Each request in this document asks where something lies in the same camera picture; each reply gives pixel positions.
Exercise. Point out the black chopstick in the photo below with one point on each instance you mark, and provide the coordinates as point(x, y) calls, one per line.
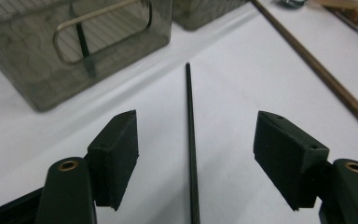
point(192, 140)
point(84, 46)

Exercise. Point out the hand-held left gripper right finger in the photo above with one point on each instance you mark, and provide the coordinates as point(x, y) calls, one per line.
point(286, 158)

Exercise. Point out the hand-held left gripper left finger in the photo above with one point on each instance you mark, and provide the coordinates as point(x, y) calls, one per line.
point(115, 161)

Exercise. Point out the white table cover sheet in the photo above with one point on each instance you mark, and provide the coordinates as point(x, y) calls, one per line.
point(230, 93)

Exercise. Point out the transparent grey plastic bin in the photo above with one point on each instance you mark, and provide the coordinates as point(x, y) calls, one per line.
point(205, 12)
point(28, 68)

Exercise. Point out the metal table knife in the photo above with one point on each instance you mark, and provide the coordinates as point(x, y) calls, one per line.
point(354, 20)

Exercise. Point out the brown wooden chopstick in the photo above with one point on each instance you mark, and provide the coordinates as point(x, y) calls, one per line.
point(317, 70)
point(323, 81)

